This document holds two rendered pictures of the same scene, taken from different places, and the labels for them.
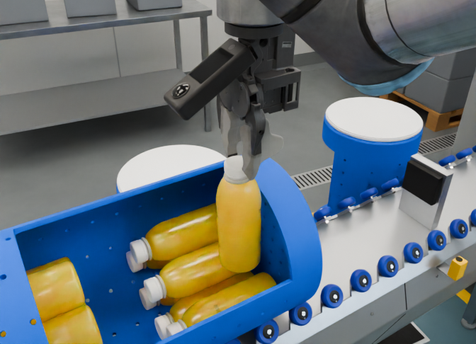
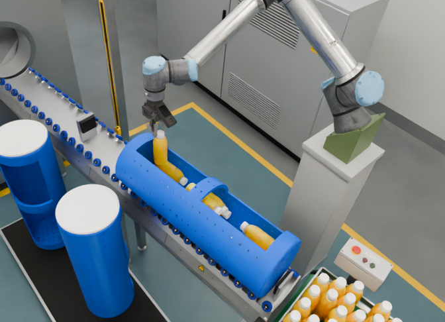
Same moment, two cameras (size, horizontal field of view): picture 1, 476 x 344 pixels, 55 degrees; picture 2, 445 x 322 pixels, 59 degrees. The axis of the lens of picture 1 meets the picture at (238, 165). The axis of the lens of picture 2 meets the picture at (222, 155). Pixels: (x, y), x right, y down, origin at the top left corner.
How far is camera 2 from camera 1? 1.76 m
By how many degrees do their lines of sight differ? 81
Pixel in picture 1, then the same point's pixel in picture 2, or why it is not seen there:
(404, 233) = (100, 142)
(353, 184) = (51, 162)
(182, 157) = (71, 209)
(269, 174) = (145, 137)
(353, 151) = (45, 150)
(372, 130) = (38, 137)
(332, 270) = not seen: hidden behind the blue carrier
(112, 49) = not seen: outside the picture
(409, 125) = (32, 124)
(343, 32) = not seen: hidden behind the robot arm
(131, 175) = (92, 225)
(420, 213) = (91, 134)
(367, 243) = (108, 152)
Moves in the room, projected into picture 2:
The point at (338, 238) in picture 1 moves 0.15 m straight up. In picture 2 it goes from (106, 160) to (103, 140)
